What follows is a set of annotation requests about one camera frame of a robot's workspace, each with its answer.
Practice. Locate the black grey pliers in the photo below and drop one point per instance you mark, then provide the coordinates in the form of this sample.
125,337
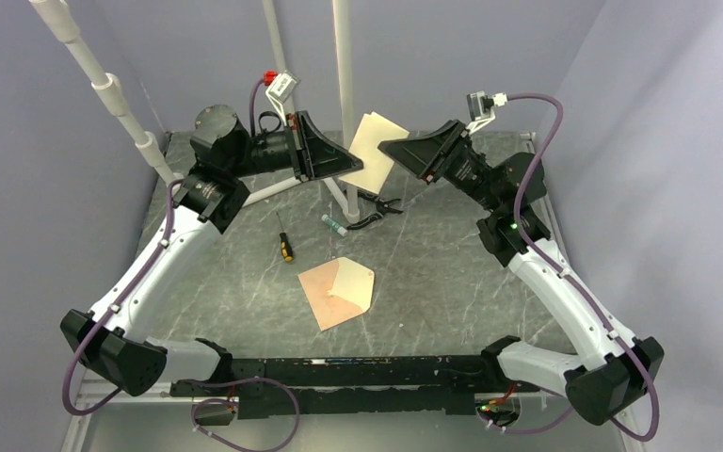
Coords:
382,209

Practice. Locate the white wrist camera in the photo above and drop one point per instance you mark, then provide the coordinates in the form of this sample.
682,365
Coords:
482,109
279,89

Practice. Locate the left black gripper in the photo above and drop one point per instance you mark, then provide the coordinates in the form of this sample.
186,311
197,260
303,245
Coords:
313,155

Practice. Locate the yellow black screwdriver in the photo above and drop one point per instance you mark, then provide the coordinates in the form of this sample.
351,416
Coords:
287,252

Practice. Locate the white PVC pipe frame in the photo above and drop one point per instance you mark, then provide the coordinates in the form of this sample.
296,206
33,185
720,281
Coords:
256,163

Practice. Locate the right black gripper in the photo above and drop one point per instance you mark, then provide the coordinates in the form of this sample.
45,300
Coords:
425,155

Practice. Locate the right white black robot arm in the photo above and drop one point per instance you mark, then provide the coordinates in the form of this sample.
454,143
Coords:
610,368

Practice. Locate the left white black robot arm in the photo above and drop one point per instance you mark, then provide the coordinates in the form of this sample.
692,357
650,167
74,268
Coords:
112,338

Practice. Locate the brown paper letter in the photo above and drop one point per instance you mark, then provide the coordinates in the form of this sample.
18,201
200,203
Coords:
373,129

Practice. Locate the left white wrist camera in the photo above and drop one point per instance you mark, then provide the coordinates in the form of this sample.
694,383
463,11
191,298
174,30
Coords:
279,89

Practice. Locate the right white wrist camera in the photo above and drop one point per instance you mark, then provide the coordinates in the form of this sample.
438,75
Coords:
482,109

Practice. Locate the green white glue stick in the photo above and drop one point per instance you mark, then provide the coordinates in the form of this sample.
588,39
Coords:
335,225

